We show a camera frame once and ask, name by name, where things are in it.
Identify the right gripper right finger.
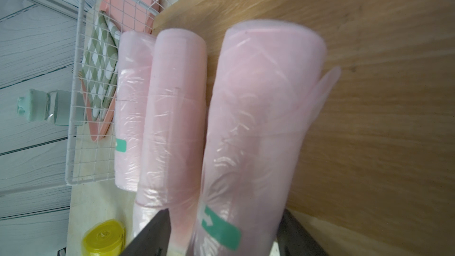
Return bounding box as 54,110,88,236
277,209,328,256

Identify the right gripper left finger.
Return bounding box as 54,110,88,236
120,209,171,256

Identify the yellow bag roll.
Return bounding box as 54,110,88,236
81,219,126,256

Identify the pink bag roll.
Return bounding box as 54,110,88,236
114,31,156,192
133,28,207,254
187,20,341,256

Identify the mint green bottle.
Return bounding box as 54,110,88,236
17,89,72,126

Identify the green checkered cloth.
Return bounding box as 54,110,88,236
81,11,121,121

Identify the pink tray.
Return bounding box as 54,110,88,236
79,0,159,142

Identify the white wire wooden shelf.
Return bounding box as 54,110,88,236
64,0,455,256

